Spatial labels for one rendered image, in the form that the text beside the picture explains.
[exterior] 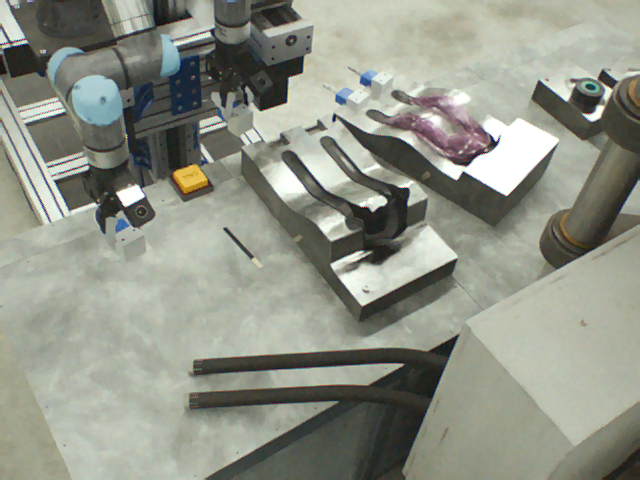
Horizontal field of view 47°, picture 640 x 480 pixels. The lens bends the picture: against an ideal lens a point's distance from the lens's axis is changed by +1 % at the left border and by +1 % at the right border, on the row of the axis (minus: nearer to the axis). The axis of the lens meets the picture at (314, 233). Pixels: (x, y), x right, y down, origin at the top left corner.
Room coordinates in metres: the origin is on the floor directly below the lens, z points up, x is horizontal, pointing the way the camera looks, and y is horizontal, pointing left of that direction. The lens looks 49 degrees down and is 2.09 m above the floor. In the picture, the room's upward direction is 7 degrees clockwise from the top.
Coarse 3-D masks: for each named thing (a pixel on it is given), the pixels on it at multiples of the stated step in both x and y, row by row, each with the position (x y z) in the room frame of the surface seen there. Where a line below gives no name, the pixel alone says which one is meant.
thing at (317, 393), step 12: (192, 396) 0.65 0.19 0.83; (204, 396) 0.65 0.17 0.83; (216, 396) 0.65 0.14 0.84; (228, 396) 0.65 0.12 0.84; (240, 396) 0.65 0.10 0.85; (252, 396) 0.65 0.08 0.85; (264, 396) 0.65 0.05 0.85; (276, 396) 0.66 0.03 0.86; (288, 396) 0.66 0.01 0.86; (300, 396) 0.66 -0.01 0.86; (312, 396) 0.66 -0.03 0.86; (324, 396) 0.66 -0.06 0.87; (192, 408) 0.63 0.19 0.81
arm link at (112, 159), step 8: (88, 152) 0.90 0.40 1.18; (112, 152) 0.90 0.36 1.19; (120, 152) 0.91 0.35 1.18; (128, 152) 0.93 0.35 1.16; (88, 160) 0.90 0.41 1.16; (96, 160) 0.89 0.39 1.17; (104, 160) 0.89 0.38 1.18; (112, 160) 0.90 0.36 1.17; (120, 160) 0.91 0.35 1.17; (104, 168) 0.90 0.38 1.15
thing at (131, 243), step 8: (120, 224) 0.94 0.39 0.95; (128, 224) 0.95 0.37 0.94; (120, 232) 0.91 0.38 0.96; (128, 232) 0.92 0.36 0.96; (136, 232) 0.92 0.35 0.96; (120, 240) 0.89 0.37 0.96; (128, 240) 0.90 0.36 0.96; (136, 240) 0.90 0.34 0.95; (144, 240) 0.91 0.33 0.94; (120, 248) 0.89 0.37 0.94; (128, 248) 0.89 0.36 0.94; (136, 248) 0.90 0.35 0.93; (144, 248) 0.91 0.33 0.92; (120, 256) 0.89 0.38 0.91; (128, 256) 0.89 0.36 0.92; (136, 256) 0.90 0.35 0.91
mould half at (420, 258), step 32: (256, 160) 1.23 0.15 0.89; (320, 160) 1.26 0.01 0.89; (352, 160) 1.28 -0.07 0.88; (256, 192) 1.21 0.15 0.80; (288, 192) 1.15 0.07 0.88; (352, 192) 1.15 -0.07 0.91; (416, 192) 1.15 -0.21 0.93; (288, 224) 1.10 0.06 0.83; (320, 224) 1.02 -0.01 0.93; (352, 224) 1.03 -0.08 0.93; (416, 224) 1.12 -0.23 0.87; (320, 256) 1.00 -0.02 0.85; (352, 256) 1.00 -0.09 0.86; (384, 256) 1.02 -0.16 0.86; (416, 256) 1.03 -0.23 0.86; (448, 256) 1.04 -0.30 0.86; (352, 288) 0.92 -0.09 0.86; (384, 288) 0.93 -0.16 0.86; (416, 288) 0.97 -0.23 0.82
